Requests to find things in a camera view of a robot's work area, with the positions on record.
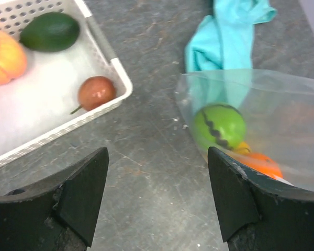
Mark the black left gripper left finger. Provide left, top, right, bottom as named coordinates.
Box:
left=0, top=147, right=109, bottom=250

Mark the green toy watermelon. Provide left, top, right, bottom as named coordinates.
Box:
left=193, top=103, right=246, bottom=150

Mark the white perforated plastic basket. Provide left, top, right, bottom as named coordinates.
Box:
left=0, top=1, right=133, bottom=167

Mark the clear zip top bag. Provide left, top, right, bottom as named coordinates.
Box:
left=175, top=69, right=314, bottom=191

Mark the teal cloth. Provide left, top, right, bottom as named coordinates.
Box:
left=185, top=1, right=277, bottom=111

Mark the toy peach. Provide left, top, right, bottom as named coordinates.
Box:
left=0, top=31, right=28, bottom=85

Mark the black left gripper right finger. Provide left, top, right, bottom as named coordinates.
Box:
left=208, top=147, right=314, bottom=251

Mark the dark green toy avocado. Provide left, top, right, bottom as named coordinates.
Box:
left=19, top=12, right=80, bottom=52

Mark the yellow toy lemon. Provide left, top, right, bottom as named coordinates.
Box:
left=233, top=141, right=252, bottom=155

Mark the brown toy kiwi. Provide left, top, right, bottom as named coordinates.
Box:
left=70, top=76, right=117, bottom=115

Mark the toy orange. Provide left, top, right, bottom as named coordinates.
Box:
left=239, top=152, right=283, bottom=178

